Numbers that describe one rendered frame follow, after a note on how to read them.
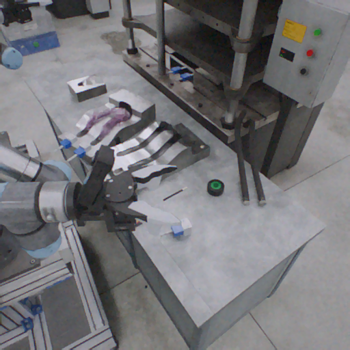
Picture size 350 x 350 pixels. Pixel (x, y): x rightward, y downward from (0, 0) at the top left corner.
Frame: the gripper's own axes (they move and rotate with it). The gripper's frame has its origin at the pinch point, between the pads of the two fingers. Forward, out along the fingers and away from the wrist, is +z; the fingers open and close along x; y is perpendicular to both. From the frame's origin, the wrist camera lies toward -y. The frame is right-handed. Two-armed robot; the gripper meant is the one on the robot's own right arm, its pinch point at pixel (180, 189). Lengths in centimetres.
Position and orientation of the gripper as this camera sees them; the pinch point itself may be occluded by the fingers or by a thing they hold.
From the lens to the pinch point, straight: 53.4
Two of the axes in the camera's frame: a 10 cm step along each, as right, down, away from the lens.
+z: 10.0, -0.3, 0.3
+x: 0.4, 6.4, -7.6
